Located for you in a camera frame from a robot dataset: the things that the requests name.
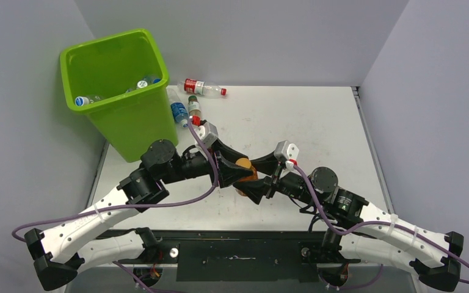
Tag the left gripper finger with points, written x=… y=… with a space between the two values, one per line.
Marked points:
x=226 y=151
x=230 y=173

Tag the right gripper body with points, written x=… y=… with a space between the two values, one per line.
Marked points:
x=292 y=184

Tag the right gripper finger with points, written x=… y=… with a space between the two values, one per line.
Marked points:
x=258 y=189
x=268 y=165

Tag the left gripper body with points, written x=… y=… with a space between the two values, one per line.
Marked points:
x=195 y=165

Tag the blue label bottle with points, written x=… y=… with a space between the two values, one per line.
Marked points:
x=179 y=112

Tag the pepsi bottle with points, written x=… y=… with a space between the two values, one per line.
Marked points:
x=151 y=79

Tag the clear crushed bottle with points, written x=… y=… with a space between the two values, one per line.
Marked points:
x=88 y=99

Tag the large orange tea bottle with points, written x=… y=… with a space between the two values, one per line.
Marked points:
x=142 y=84

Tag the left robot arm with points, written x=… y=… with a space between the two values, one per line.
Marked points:
x=61 y=252

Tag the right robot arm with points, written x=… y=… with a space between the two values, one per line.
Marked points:
x=356 y=228

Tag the green plastic bin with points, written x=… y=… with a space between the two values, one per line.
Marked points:
x=130 y=119

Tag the green cap white label bottle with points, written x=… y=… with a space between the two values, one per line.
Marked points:
x=194 y=109

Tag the red label clear bottle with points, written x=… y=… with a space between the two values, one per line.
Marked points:
x=201 y=88

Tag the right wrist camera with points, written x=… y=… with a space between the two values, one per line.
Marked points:
x=286 y=153

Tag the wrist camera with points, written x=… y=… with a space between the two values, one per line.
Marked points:
x=286 y=153
x=206 y=132

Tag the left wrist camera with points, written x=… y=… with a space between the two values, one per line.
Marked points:
x=206 y=132

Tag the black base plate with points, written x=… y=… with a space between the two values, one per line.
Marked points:
x=241 y=255

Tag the aluminium table edge rail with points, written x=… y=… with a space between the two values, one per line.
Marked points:
x=378 y=167

